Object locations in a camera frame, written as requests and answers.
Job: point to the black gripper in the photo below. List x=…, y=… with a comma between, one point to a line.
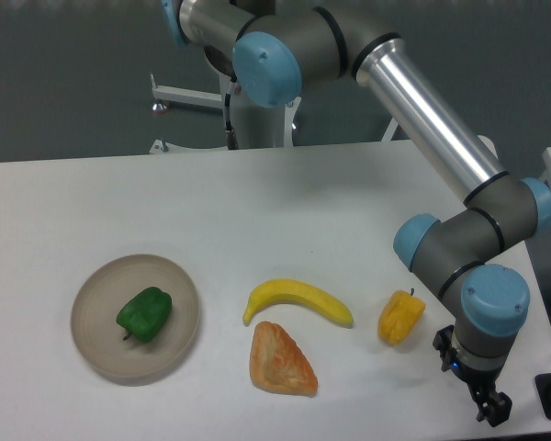
x=478, y=372

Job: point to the silver and grey robot arm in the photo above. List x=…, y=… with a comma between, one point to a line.
x=274, y=58

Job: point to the yellow bell pepper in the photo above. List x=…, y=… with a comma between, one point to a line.
x=399, y=316

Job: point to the green bell pepper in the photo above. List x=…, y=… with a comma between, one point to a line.
x=144, y=316

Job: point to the beige round plate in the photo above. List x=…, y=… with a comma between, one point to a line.
x=99, y=339

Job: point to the yellow banana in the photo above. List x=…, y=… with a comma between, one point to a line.
x=290, y=291

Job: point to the triangular pastry turnover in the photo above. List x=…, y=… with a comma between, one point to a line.
x=277, y=365

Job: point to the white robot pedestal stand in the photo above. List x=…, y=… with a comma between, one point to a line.
x=327, y=114

